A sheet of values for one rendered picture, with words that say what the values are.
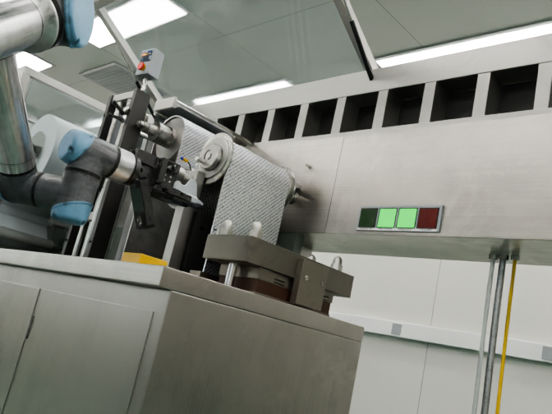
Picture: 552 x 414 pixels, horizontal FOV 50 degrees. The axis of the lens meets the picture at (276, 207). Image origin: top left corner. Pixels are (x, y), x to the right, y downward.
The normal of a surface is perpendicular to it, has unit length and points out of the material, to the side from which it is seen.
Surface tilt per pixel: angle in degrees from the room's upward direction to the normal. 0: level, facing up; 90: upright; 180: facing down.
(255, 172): 90
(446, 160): 90
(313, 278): 90
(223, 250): 90
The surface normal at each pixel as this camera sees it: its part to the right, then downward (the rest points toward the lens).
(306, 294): 0.71, 0.00
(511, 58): -0.66, -0.31
